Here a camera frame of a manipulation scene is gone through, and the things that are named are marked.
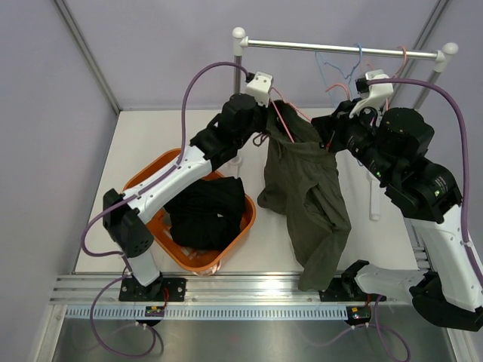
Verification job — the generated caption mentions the white slotted cable duct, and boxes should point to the white slotted cable duct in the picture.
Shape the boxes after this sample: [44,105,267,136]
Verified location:
[65,304,348,321]

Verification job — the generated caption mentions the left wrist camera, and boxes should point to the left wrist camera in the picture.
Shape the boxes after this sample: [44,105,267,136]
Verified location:
[245,72,273,107]

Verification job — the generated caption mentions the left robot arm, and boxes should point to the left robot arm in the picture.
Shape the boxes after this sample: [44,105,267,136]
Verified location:
[102,93,270,301]

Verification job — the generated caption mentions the black shorts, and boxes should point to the black shorts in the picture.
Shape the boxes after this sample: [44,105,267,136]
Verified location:
[165,176,246,250]

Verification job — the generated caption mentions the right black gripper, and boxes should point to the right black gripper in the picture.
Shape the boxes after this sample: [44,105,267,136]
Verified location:
[313,98,395,184]

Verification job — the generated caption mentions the pink wire hanger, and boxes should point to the pink wire hanger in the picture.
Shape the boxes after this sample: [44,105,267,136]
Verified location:
[270,83,350,144]
[365,45,408,76]

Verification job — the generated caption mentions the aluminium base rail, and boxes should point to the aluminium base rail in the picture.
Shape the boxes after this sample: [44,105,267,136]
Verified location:
[49,272,376,305]

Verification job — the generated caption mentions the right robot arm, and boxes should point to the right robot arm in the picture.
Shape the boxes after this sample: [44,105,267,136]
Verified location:
[312,101,482,332]

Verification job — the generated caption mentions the olive green shorts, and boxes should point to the olive green shorts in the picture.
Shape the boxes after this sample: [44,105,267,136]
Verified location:
[257,100,352,291]

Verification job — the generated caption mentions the blue wire hanger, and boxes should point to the blue wire hanger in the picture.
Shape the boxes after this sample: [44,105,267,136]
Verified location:
[314,43,364,107]

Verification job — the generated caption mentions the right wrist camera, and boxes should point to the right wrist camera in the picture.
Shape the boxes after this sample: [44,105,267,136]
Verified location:
[349,69,393,118]

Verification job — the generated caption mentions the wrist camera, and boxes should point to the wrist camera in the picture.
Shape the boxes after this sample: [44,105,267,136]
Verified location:
[245,72,273,107]
[349,69,393,118]

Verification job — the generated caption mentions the white metal clothes rack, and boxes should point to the white metal clothes rack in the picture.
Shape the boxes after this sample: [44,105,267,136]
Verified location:
[226,26,460,222]

